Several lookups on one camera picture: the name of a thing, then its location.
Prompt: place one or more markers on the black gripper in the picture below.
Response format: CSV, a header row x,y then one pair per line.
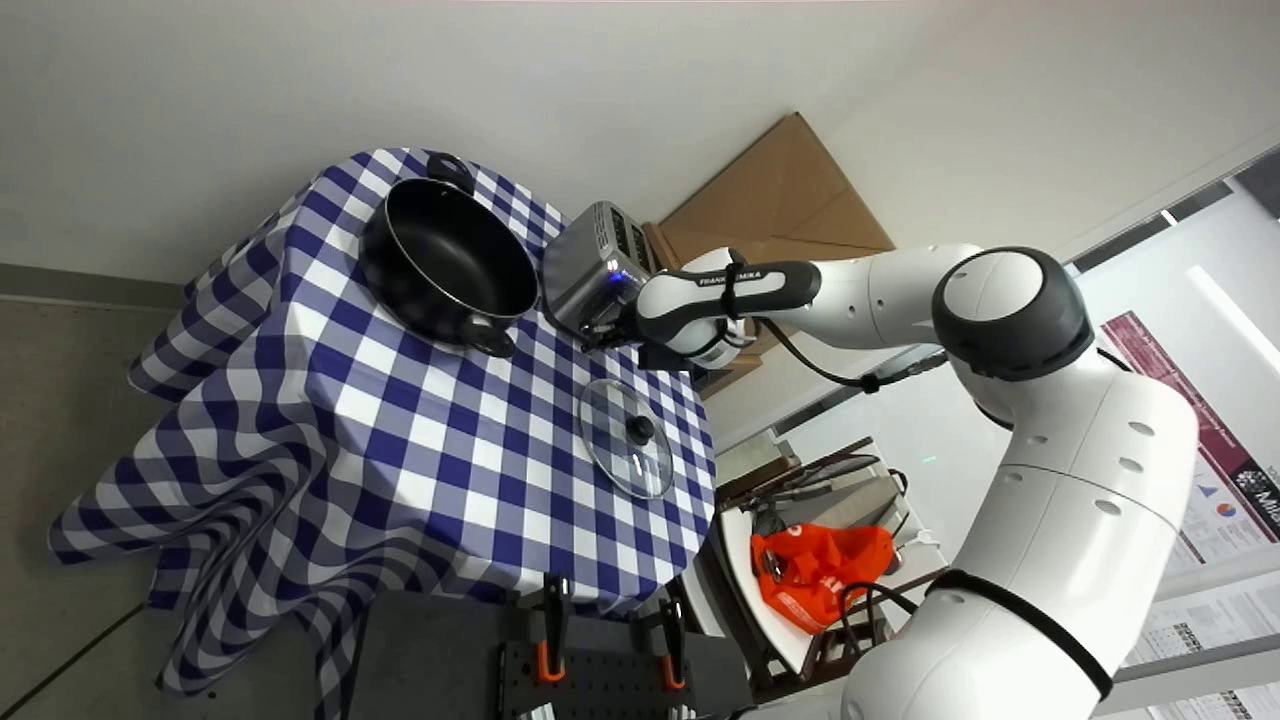
x,y
695,348

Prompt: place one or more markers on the stainless steel toaster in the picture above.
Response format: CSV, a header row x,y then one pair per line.
x,y
585,265

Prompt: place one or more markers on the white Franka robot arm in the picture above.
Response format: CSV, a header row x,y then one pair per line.
x,y
1065,504

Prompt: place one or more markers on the glass pot lid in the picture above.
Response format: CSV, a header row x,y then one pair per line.
x,y
605,456

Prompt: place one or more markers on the large plain cardboard box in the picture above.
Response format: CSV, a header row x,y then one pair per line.
x,y
786,201

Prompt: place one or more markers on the orange plastic bag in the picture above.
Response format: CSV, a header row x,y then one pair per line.
x,y
814,564

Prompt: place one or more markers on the black cooking pot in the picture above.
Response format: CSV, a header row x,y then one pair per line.
x,y
446,262

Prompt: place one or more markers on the blue white checkered tablecloth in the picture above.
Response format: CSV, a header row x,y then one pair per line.
x,y
374,440

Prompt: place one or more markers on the red bordered wall poster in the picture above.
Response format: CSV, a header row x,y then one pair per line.
x,y
1241,465

